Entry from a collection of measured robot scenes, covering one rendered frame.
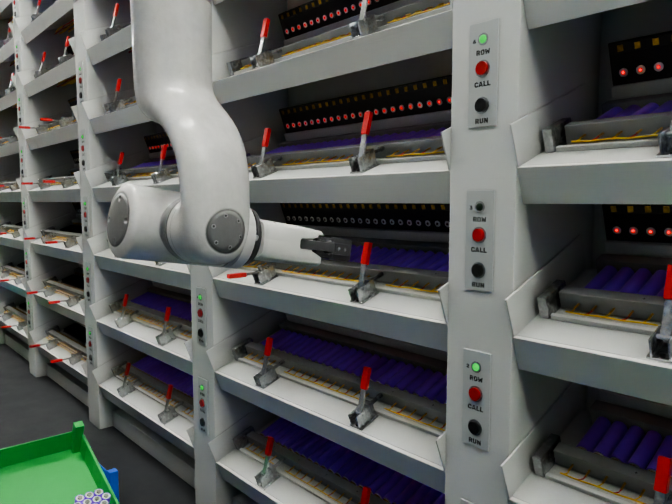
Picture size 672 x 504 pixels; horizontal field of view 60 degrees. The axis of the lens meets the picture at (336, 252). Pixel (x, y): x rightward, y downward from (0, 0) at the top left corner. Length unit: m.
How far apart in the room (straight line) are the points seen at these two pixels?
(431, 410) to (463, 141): 0.40
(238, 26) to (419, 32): 0.57
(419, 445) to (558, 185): 0.42
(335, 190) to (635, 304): 0.46
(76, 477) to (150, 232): 0.93
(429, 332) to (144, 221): 0.40
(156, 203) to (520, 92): 0.43
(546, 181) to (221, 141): 0.36
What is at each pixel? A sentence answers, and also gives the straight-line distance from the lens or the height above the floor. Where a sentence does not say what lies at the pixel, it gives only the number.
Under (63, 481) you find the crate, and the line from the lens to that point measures 1.49.
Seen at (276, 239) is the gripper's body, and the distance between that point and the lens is 0.73.
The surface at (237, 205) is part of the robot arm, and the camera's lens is 0.62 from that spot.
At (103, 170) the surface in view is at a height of 0.78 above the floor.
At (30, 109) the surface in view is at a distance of 2.57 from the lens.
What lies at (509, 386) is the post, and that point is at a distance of 0.74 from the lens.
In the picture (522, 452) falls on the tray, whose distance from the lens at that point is 0.79.
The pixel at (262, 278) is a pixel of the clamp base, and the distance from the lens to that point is 1.09.
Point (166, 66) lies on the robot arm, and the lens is 0.69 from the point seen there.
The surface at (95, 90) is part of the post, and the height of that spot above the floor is 1.02.
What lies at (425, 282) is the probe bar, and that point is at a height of 0.57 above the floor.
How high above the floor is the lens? 0.69
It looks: 5 degrees down
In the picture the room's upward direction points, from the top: straight up
